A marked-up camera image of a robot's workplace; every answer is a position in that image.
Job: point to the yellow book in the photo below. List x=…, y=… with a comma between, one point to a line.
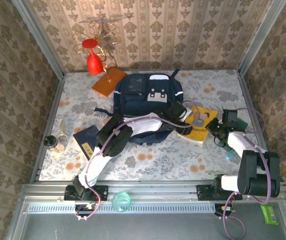
x=200, y=135

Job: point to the navy blue backpack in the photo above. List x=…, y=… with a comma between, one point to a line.
x=138, y=100

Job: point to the navy blue book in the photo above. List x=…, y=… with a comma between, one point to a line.
x=85, y=138

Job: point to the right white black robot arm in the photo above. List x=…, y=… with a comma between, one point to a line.
x=238, y=142

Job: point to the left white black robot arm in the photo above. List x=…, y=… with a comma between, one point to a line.
x=143, y=126

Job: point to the small light blue object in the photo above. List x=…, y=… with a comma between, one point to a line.
x=231, y=156

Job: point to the orange wooden stand base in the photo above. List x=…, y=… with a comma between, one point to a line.
x=108, y=85

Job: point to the red wine glass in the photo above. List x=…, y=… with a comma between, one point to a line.
x=94, y=63

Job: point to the green snack packet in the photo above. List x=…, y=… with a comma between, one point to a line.
x=269, y=215

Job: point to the teal glass cup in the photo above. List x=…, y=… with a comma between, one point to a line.
x=120, y=201

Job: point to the glass jar black lid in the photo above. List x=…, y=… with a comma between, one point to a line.
x=54, y=145

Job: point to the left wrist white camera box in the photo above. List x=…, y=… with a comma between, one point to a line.
x=188, y=113

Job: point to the right aluminium side rail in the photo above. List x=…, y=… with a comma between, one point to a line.
x=252, y=112

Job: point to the aluminium side rail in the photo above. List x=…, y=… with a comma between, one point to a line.
x=252, y=112
x=49, y=125

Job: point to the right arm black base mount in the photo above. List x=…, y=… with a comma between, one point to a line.
x=204, y=192

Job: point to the aluminium mounting rail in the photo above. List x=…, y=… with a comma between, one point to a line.
x=153, y=191

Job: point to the right aluminium corner post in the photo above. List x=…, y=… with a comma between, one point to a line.
x=259, y=37

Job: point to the aluminium corner post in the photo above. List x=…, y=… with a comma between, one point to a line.
x=41, y=40
x=259, y=37

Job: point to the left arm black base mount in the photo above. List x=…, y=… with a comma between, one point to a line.
x=101, y=192

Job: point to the left aluminium side rail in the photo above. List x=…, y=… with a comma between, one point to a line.
x=49, y=125

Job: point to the left aluminium corner post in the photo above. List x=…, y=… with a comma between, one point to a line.
x=41, y=40

